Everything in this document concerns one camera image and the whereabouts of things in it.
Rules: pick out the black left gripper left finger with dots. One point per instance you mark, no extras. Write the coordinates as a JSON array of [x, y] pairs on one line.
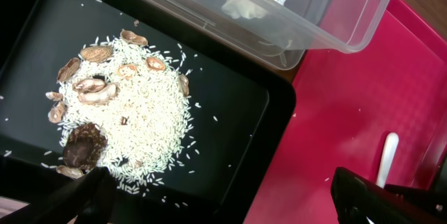
[[89, 199]]

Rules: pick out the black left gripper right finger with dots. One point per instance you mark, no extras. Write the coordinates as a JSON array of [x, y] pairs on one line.
[[358, 200]]

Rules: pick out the clear plastic waste bin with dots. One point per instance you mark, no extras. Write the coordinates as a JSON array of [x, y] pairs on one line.
[[281, 37]]

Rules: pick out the dark brown mushroom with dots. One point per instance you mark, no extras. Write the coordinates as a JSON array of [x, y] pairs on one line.
[[84, 147]]

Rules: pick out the white plastic spoon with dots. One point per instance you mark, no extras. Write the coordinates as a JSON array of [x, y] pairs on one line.
[[387, 156]]

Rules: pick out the red serving tray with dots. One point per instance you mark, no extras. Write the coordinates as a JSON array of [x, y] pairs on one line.
[[346, 106]]

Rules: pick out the spilled rice pile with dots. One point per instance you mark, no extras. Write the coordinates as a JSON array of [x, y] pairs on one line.
[[139, 100]]

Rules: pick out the black plastic tray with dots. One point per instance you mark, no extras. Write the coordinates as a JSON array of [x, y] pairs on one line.
[[240, 110]]

